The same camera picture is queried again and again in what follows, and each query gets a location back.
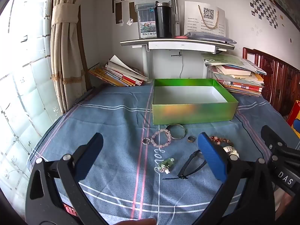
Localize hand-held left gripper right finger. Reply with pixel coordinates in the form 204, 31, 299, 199
187, 132, 276, 225

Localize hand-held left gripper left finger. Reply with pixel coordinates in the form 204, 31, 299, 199
25, 132, 108, 225

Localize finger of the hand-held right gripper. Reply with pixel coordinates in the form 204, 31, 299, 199
261, 125, 300, 167

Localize red bead bracelet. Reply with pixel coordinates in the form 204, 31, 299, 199
209, 135, 235, 146

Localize white wristwatch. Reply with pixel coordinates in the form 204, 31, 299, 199
222, 145, 239, 158

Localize silver bangle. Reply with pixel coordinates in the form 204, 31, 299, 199
166, 123, 187, 140

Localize green jade charm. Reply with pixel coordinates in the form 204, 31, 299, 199
155, 158, 175, 174

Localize shiny green cardboard box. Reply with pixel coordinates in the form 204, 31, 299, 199
152, 78, 239, 125

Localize pink bead bracelet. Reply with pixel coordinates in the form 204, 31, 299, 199
150, 129, 172, 148

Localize person's left hand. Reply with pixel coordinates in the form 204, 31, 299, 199
110, 218, 157, 225

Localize blue striped blanket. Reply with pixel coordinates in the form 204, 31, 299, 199
29, 84, 300, 225

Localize red patterned object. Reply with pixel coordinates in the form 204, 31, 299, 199
62, 204, 78, 216

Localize dark wooden headboard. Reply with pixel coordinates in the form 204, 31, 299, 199
242, 47, 300, 120

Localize tall stack of books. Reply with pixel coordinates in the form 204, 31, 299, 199
202, 53, 268, 97

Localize slumped pile of books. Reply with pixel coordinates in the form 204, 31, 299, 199
88, 55, 149, 87

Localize frosted glass window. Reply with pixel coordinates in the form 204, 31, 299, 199
0, 0, 64, 211

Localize beige curtain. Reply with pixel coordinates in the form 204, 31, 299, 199
50, 0, 93, 115

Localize dark blue folder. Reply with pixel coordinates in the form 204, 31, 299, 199
184, 31, 236, 44

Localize white paper bag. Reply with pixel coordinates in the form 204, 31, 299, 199
183, 1, 227, 37

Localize black thermos flask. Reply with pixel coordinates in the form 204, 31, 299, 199
154, 2, 173, 38

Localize beige curtain tie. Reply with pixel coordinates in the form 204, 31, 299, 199
52, 3, 79, 24

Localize clear plastic storage box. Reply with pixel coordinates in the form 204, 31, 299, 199
135, 3, 157, 39

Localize white cable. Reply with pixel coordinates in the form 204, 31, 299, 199
180, 52, 186, 79

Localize checkered wall sticker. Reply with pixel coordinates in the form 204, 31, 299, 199
248, 0, 279, 30

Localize brown wall decal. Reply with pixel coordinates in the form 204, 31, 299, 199
110, 0, 137, 25

